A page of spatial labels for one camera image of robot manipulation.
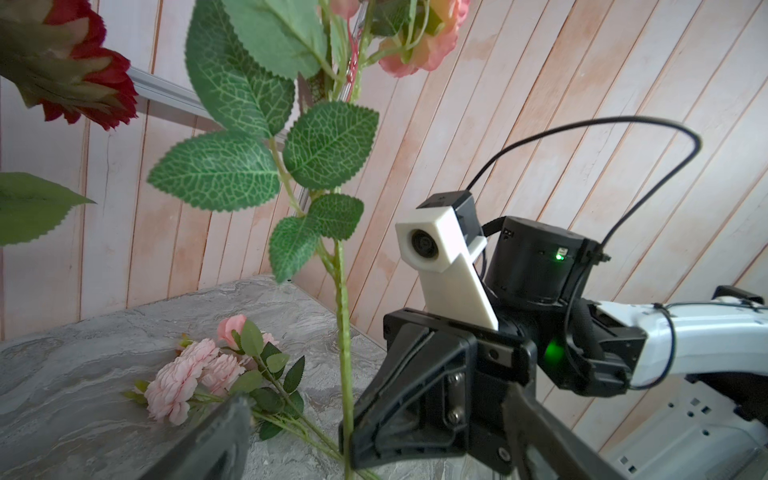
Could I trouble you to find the mixed bouquet remaining flowers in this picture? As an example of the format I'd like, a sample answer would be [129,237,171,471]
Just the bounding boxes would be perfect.
[1,1,138,246]

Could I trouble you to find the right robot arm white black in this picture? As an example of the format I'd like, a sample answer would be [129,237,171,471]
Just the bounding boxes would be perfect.
[339,189,767,479]

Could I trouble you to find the small pink carnation stem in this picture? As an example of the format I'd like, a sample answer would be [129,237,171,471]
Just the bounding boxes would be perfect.
[148,1,470,479]

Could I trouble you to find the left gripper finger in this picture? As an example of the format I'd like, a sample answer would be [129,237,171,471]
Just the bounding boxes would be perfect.
[141,395,252,480]

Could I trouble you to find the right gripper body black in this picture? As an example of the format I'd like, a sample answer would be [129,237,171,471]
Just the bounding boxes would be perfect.
[343,309,622,479]

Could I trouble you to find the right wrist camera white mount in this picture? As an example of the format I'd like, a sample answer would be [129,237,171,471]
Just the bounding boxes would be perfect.
[395,190,499,331]

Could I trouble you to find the pink rose bud stem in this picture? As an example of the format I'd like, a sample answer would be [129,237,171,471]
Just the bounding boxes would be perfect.
[219,315,338,456]

